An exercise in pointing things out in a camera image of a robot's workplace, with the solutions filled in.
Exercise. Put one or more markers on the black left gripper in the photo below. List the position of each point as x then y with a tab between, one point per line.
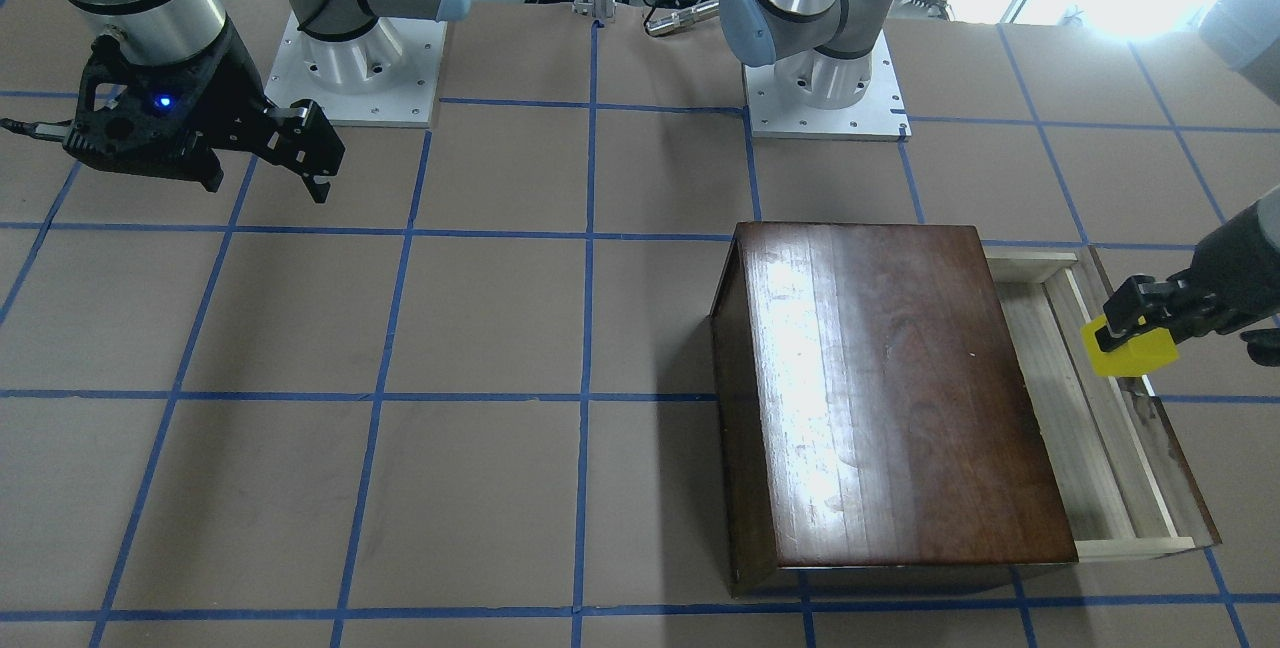
1232	280

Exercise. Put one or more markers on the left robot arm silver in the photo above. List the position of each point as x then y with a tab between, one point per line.
763	32

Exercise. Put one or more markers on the light wood drawer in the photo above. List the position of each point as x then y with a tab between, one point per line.
1124	480

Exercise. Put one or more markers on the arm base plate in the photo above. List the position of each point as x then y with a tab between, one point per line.
387	78
815	96

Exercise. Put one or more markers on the yellow block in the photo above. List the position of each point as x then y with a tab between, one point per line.
1139	356

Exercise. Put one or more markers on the dark wooden drawer cabinet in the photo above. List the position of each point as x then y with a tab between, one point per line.
873	415

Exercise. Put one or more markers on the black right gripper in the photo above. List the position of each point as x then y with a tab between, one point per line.
227	78

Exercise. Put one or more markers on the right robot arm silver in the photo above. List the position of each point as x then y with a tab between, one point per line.
163	32

